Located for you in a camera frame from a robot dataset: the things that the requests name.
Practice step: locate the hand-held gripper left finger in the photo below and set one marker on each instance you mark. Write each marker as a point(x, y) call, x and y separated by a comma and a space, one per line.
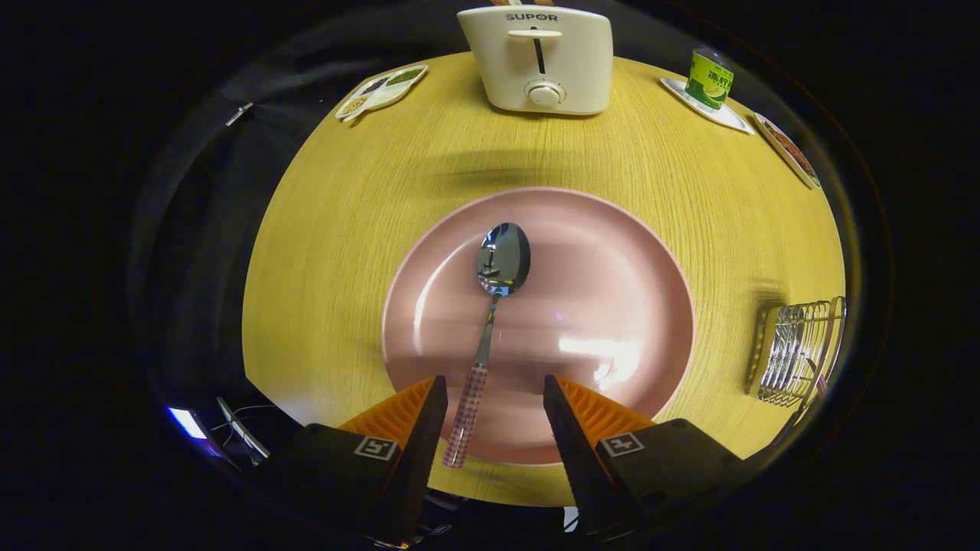
point(417, 459)

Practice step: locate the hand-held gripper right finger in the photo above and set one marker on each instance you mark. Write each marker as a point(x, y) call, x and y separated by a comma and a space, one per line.
point(578, 459)

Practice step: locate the pink plate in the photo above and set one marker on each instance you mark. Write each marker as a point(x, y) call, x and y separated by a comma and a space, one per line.
point(597, 291)

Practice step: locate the white device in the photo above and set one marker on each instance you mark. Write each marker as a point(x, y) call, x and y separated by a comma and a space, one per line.
point(243, 432)

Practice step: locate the lit laptop screen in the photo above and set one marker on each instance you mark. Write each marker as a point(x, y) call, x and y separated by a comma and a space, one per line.
point(187, 422)

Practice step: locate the perforated metal basket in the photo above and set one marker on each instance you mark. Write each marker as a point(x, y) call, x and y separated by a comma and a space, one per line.
point(796, 352)

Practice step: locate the black backdrop cloth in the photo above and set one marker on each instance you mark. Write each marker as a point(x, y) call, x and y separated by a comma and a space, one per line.
point(199, 229)

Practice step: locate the white food plate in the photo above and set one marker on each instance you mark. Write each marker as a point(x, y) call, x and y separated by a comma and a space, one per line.
point(781, 157)

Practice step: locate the white three-section condiment tray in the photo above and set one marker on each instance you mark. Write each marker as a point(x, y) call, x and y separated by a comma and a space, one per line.
point(379, 93)

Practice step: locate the white coaster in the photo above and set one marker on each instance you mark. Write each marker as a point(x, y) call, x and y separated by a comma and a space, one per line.
point(729, 119)

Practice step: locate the brown meat pieces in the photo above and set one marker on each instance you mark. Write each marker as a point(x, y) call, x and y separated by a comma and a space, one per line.
point(792, 149)

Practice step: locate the silver cloth clip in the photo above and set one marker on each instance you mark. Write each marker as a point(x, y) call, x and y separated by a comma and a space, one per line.
point(240, 114)

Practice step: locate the white toaster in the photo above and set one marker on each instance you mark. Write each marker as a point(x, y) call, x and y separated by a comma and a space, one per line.
point(582, 61)

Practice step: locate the green label drink bottle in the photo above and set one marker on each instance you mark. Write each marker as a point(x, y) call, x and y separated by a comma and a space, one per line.
point(708, 80)

